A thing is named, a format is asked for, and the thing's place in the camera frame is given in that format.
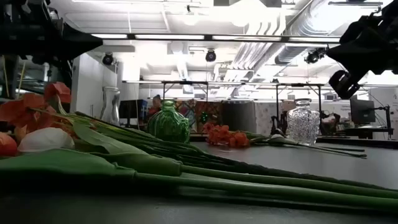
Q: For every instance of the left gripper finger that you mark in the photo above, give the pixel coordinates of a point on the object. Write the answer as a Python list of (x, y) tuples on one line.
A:
[(81, 43)]

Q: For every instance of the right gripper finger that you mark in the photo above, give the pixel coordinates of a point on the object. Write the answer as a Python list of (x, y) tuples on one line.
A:
[(346, 56)]

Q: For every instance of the tall smooth clear glass vase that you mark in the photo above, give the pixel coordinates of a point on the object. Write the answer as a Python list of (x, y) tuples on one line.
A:
[(110, 105)]

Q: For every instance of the large orange flower bunch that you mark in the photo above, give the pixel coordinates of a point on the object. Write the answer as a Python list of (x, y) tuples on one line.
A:
[(28, 115)]

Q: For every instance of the clear cut-glass vase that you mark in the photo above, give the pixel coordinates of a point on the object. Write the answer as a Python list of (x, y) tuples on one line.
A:
[(303, 124)]

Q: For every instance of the green ribbed glass vase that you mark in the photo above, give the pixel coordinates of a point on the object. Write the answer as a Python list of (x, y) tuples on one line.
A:
[(168, 124)]

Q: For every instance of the small orange flower bunch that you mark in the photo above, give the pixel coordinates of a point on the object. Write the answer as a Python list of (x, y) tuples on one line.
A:
[(224, 137)]

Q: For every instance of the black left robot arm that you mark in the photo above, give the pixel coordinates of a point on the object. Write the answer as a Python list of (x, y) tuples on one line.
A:
[(15, 37)]

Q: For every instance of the black monitor on arm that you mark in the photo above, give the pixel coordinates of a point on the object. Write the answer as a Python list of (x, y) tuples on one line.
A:
[(362, 111)]

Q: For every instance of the background black robot arm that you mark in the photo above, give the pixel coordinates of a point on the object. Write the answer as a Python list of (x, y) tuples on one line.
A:
[(329, 124), (281, 123)]

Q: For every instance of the black ceiling spotlight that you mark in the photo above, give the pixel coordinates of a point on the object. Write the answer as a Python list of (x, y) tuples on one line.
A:
[(312, 57), (108, 59), (210, 56)]

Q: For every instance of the dark background desk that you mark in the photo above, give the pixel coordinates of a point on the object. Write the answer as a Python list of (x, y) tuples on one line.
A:
[(367, 130)]

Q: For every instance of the black monitor with blue edge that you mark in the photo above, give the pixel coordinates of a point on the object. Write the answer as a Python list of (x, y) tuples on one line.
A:
[(130, 109)]

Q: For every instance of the long ceiling light bar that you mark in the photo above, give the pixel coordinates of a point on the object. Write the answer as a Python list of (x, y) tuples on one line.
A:
[(169, 37)]

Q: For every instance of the person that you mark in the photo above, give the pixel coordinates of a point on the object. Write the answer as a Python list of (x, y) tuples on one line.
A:
[(157, 104)]

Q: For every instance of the pale patterned partition panel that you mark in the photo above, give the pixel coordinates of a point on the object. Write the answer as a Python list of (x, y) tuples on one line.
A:
[(264, 118)]

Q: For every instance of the dark grey partition panel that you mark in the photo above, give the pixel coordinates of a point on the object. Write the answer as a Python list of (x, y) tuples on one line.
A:
[(239, 116)]

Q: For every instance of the colourful patterned tapestry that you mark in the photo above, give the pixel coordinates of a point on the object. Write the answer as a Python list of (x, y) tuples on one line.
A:
[(211, 115)]

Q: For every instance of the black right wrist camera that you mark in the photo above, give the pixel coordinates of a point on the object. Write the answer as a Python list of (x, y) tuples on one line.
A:
[(360, 29)]

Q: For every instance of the black metal rig frame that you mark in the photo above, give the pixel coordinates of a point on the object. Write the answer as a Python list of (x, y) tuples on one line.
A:
[(298, 84), (185, 82)]

